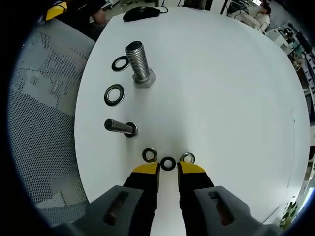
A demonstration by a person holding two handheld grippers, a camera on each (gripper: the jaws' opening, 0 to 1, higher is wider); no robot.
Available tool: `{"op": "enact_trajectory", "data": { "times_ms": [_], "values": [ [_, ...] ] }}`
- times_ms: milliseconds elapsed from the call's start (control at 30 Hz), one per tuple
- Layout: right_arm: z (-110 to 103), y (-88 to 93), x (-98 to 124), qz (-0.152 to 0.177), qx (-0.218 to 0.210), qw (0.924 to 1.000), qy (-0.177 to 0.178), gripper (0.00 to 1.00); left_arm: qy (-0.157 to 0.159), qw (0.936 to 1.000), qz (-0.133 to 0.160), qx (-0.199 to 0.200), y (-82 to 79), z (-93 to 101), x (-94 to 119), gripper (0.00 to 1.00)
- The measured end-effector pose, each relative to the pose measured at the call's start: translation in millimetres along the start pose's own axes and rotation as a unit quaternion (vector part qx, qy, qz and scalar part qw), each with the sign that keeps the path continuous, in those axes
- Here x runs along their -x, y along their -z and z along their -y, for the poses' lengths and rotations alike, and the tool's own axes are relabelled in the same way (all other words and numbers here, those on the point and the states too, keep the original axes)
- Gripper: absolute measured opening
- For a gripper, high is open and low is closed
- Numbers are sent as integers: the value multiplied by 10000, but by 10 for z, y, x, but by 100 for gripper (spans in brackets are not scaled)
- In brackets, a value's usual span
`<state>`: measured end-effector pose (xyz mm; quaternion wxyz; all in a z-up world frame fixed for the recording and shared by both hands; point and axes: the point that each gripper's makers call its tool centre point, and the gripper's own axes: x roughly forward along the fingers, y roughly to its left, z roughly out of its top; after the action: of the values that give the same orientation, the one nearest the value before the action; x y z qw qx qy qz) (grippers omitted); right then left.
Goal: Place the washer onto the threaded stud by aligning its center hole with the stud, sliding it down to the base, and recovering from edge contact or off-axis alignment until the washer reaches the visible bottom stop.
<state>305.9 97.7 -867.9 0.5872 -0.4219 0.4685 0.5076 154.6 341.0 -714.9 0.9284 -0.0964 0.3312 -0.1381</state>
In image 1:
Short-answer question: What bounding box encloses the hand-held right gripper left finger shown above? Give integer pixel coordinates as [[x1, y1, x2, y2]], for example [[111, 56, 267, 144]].
[[73, 162, 162, 236]]

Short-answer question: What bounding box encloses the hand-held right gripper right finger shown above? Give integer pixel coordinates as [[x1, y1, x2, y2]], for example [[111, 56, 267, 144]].
[[177, 161, 281, 236]]

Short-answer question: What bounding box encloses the small black washer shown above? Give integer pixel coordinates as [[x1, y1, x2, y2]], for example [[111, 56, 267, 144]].
[[160, 156, 176, 172]]

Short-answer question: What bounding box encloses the small threaded steel stud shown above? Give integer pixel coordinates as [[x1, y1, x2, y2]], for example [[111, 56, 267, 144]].
[[104, 118, 138, 138]]

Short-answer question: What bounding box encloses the large steel washer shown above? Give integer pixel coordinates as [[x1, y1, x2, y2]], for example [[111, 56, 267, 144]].
[[104, 84, 126, 106], [112, 56, 129, 72]]

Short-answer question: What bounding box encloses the large threaded steel stud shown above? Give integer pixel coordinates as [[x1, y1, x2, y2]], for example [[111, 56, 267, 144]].
[[125, 40, 156, 89]]

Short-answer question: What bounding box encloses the person's black shirt torso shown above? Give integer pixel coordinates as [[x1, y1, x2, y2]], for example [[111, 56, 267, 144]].
[[66, 0, 110, 42]]

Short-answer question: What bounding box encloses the black computer mouse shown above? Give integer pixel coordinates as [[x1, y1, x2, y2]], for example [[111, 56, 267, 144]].
[[123, 6, 160, 22]]

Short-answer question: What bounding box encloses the grey mesh office chair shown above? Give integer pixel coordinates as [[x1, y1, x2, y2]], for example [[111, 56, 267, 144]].
[[7, 18, 96, 221]]

